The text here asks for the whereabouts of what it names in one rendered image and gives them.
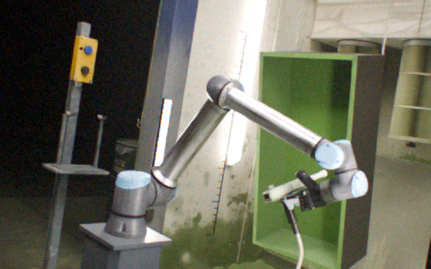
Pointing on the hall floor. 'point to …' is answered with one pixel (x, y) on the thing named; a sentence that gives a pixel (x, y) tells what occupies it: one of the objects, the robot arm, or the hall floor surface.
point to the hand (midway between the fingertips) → (284, 197)
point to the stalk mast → (63, 163)
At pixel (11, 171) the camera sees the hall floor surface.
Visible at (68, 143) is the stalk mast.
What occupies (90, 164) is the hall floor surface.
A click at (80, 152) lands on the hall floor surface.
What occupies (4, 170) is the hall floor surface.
